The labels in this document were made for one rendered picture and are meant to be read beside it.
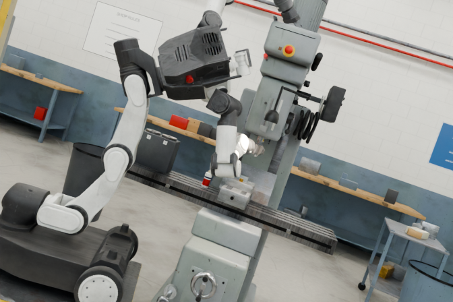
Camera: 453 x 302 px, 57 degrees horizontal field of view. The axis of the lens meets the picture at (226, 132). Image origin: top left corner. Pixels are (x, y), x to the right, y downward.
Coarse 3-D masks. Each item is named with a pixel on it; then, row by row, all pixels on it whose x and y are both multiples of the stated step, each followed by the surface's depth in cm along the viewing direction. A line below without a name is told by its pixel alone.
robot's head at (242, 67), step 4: (236, 56) 196; (240, 56) 196; (244, 56) 197; (236, 60) 197; (240, 60) 196; (244, 60) 196; (232, 64) 196; (236, 64) 197; (240, 64) 196; (244, 64) 196; (232, 68) 195; (236, 68) 198; (240, 68) 196; (244, 68) 196; (248, 68) 197; (232, 72) 198; (240, 72) 196; (244, 72) 196; (248, 72) 197
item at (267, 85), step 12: (264, 84) 219; (276, 84) 219; (288, 84) 218; (264, 96) 220; (288, 96) 218; (252, 108) 221; (264, 108) 220; (276, 108) 219; (288, 108) 218; (252, 120) 221; (252, 132) 222; (264, 132) 220; (276, 132) 219
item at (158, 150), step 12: (144, 132) 235; (156, 132) 238; (144, 144) 235; (156, 144) 235; (168, 144) 234; (144, 156) 236; (156, 156) 235; (168, 156) 234; (156, 168) 235; (168, 168) 235
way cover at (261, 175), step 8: (248, 168) 266; (256, 168) 266; (248, 176) 264; (256, 176) 264; (264, 176) 264; (272, 176) 264; (224, 184) 260; (256, 184) 262; (264, 184) 262; (272, 184) 262; (256, 192) 259; (264, 192) 260; (256, 200) 255; (264, 200) 256
